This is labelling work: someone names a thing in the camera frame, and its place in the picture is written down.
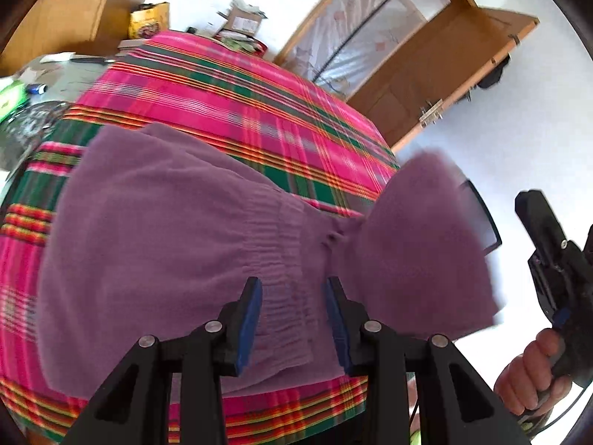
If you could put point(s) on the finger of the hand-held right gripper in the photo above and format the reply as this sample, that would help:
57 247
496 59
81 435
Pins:
539 222
551 287

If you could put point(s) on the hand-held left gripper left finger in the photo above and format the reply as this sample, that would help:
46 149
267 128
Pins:
248 324

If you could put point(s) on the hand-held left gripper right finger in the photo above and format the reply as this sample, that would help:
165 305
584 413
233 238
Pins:
336 329

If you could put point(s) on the dark purple knit sweater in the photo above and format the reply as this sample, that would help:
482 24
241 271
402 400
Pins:
185 241

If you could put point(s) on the person's right hand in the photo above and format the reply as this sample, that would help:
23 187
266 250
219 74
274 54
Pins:
528 380

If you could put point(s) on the black mesh chair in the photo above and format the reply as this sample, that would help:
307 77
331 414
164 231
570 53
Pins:
484 222

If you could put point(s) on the dark hanging bag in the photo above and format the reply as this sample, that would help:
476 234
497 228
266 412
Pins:
493 74

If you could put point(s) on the wooden door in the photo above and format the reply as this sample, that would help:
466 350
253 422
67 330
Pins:
440 65

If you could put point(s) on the pink green plaid blanket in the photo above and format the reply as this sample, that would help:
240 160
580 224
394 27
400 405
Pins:
208 88

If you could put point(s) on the translucent plastic zip cover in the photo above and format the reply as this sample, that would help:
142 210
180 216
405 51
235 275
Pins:
370 32

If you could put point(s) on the red basket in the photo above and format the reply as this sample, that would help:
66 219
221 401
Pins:
259 51

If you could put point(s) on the cardboard box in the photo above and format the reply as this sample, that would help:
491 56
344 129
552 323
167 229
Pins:
243 21

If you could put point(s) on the glass-top side table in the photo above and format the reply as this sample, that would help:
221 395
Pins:
69 79

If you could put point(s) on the blue-capped bottle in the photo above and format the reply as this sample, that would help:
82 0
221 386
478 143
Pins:
37 88

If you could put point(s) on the yellow gift bag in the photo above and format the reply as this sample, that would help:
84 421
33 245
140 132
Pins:
148 23

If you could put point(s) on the green tissue pack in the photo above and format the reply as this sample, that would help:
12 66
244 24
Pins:
11 102

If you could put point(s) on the wooden wardrobe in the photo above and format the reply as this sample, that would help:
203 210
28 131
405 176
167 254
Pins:
60 4

